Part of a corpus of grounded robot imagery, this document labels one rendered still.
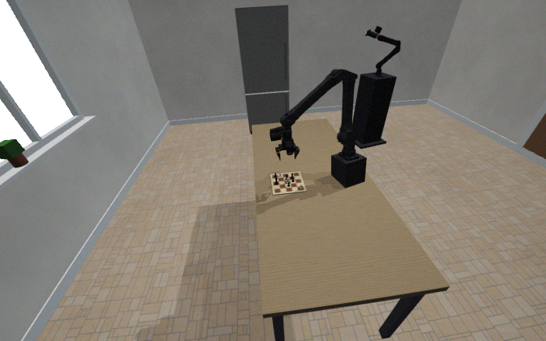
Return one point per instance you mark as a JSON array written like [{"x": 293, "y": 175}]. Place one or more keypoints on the brown and cream chessboard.
[{"x": 282, "y": 187}]

